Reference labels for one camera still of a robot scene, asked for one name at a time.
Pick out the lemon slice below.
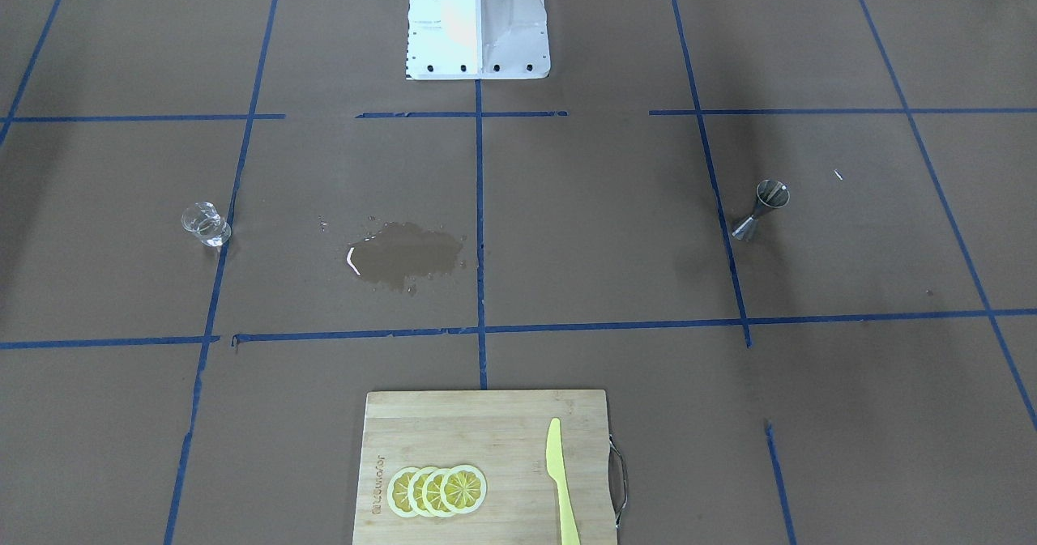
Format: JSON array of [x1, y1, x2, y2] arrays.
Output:
[[441, 464, 488, 514], [405, 466, 436, 517], [388, 466, 419, 518], [420, 468, 454, 517]]

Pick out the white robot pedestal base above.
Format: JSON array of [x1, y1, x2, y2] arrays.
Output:
[[405, 0, 552, 81]]

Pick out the spilled liquid puddle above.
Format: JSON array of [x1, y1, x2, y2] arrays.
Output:
[[344, 223, 463, 292]]

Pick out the steel double jigger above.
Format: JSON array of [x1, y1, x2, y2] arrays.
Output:
[[731, 179, 791, 241]]

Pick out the clear glass cup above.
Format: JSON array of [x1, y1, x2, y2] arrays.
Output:
[[181, 202, 233, 249]]

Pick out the bamboo cutting board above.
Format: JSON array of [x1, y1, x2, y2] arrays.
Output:
[[352, 390, 618, 544]]

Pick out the yellow plastic knife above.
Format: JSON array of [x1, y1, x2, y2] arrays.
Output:
[[545, 417, 581, 544]]

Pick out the lemon slice front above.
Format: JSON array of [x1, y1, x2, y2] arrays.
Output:
[[441, 464, 488, 514]]

